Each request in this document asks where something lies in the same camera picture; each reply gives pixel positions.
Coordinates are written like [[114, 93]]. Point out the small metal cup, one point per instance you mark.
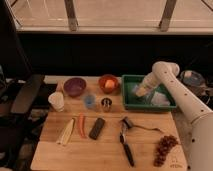
[[106, 104]]

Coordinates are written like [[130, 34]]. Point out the orange bowl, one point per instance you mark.
[[102, 81]]

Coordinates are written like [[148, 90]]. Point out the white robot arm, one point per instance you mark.
[[197, 112]]

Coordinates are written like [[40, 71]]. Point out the blue plastic cup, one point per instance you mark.
[[89, 101]]

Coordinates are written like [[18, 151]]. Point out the grey round container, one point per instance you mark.
[[192, 79]]

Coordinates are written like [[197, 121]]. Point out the yellow corn cob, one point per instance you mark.
[[66, 133]]

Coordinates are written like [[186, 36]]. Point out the orange food piece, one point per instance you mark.
[[109, 84]]

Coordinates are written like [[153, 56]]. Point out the wooden cutting board table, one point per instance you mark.
[[106, 153]]

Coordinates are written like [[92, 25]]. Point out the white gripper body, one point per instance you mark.
[[150, 81]]

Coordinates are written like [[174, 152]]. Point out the purple bowl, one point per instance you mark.
[[74, 87]]

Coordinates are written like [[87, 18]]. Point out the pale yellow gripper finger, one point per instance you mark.
[[141, 91]]

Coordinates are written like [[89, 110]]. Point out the red grape bunch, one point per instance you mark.
[[163, 148]]

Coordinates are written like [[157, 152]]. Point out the green plastic tray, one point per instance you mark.
[[132, 102]]

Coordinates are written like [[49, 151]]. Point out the orange carrot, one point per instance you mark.
[[81, 120]]

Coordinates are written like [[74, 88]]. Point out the black rectangular block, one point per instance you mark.
[[96, 129]]

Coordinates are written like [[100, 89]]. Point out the black office chair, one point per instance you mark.
[[19, 87]]

